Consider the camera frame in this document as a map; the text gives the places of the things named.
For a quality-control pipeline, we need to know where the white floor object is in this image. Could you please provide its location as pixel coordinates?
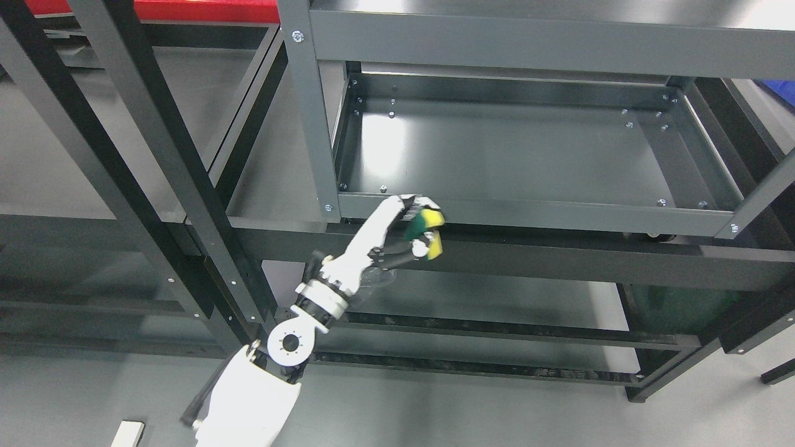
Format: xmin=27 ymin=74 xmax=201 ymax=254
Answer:
xmin=110 ymin=420 xmax=145 ymax=447

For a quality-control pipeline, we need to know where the green yellow sponge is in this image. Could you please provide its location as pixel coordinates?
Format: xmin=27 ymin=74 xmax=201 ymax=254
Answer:
xmin=404 ymin=207 xmax=445 ymax=261

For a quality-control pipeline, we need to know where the red plastic bin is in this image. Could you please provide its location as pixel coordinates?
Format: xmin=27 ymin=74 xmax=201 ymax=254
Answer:
xmin=25 ymin=0 xmax=280 ymax=24

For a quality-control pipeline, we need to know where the blue plastic bin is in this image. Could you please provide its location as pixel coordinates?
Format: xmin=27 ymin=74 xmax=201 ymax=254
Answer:
xmin=757 ymin=79 xmax=794 ymax=114

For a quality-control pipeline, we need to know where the grey metal shelf cart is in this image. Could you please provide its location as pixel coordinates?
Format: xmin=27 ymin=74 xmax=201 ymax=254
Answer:
xmin=276 ymin=0 xmax=795 ymax=403

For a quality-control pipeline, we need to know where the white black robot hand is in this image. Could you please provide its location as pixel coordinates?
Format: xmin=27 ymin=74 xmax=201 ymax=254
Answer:
xmin=296 ymin=194 xmax=443 ymax=307

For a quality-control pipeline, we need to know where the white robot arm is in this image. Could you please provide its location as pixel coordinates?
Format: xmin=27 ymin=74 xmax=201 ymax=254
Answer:
xmin=181 ymin=252 xmax=370 ymax=446

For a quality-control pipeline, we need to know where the dark metal shelf rack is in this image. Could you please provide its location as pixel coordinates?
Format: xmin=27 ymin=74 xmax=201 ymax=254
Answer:
xmin=0 ymin=0 xmax=299 ymax=361

